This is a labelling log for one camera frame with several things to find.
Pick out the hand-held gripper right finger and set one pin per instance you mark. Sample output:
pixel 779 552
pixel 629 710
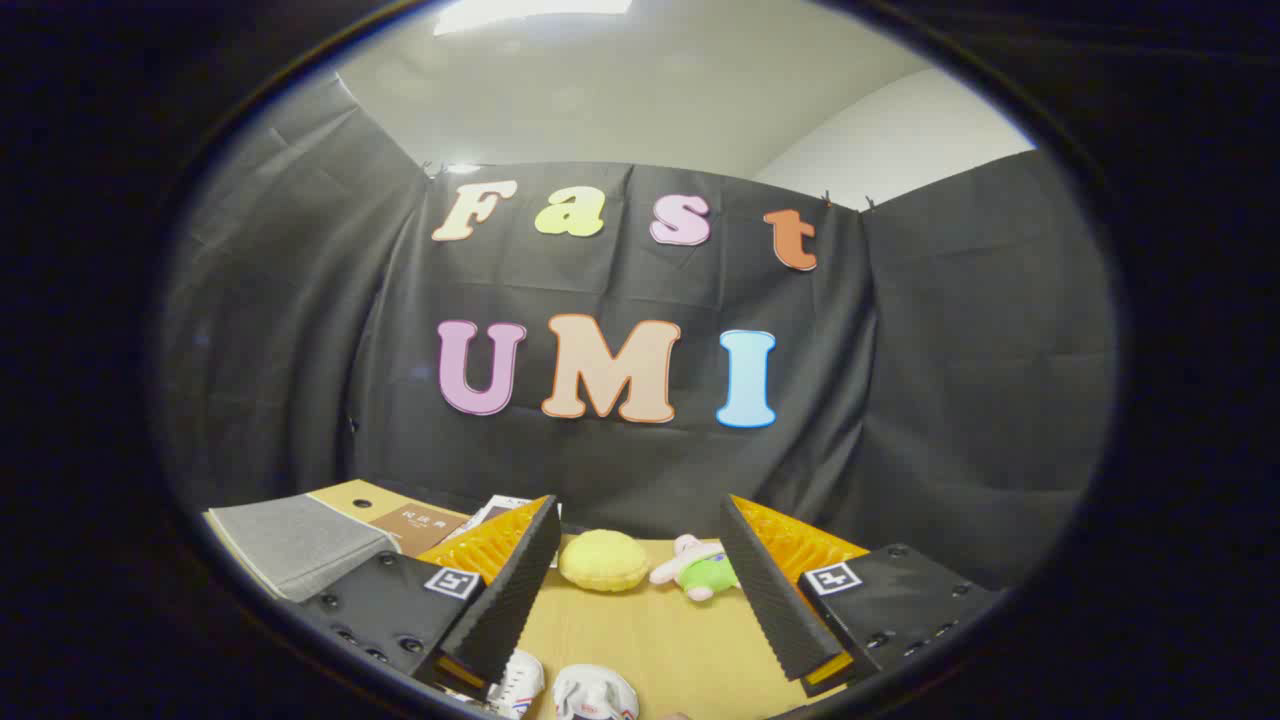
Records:
pixel 775 600

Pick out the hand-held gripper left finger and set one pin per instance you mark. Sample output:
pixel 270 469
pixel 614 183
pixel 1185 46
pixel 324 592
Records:
pixel 505 600

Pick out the white canvas shoe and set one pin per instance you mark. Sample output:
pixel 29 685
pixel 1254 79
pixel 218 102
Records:
pixel 595 692
pixel 520 685

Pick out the grey fabric storage box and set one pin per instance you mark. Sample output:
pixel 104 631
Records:
pixel 290 545

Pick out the green and pink plush toy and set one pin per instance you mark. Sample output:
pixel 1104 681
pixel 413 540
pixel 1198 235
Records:
pixel 705 575

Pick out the yellow plush toy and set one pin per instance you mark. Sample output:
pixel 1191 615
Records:
pixel 603 560

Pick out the tan book with brown label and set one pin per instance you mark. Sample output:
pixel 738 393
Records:
pixel 415 525

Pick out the black backdrop cloth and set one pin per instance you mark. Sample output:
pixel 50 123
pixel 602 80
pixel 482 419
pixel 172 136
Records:
pixel 600 470

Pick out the ceiling light panel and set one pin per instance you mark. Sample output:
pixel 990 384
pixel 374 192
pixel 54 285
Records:
pixel 530 12

